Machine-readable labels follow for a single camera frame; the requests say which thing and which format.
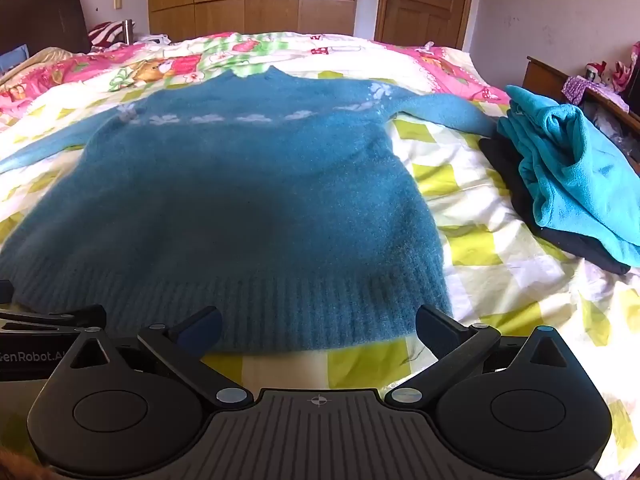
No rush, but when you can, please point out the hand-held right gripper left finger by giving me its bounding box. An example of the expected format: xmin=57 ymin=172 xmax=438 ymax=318
xmin=67 ymin=306 xmax=255 ymax=408

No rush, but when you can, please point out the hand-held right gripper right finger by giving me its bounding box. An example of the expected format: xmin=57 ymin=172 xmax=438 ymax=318
xmin=385 ymin=304 xmax=573 ymax=407

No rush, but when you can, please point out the teal towel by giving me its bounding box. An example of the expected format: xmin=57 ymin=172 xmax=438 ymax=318
xmin=0 ymin=67 xmax=501 ymax=361

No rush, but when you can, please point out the printed checkered blanket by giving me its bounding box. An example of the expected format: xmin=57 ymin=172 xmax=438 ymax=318
xmin=0 ymin=31 xmax=640 ymax=480

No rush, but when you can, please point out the black folded garment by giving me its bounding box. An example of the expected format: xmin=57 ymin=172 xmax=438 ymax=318
xmin=477 ymin=137 xmax=632 ymax=276

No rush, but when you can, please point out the turquoise fleece garment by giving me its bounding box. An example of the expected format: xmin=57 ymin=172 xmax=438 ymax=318
xmin=497 ymin=85 xmax=640 ymax=267

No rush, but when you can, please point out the blue pillow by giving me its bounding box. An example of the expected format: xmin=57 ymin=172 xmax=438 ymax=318
xmin=0 ymin=45 xmax=30 ymax=76

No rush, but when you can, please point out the wooden bedside cabinet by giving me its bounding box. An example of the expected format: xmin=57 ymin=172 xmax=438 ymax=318
xmin=522 ymin=56 xmax=640 ymax=161

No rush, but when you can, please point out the striped cloth on headboard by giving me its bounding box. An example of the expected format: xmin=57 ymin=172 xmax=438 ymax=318
xmin=87 ymin=20 xmax=132 ymax=51

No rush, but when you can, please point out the dark wooden headboard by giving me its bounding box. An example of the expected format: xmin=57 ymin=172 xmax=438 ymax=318
xmin=0 ymin=0 xmax=92 ymax=56

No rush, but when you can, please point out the purple patterned cloth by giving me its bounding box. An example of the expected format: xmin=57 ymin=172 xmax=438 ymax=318
xmin=562 ymin=75 xmax=598 ymax=106

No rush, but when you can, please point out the small plush toy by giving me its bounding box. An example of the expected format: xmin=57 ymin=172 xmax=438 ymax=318
xmin=585 ymin=60 xmax=609 ymax=86

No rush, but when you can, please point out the wooden door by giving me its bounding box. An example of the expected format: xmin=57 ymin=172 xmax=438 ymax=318
xmin=374 ymin=0 xmax=478 ymax=51

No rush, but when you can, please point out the pink plush toy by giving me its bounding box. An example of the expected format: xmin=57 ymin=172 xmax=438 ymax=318
xmin=614 ymin=41 xmax=640 ymax=93

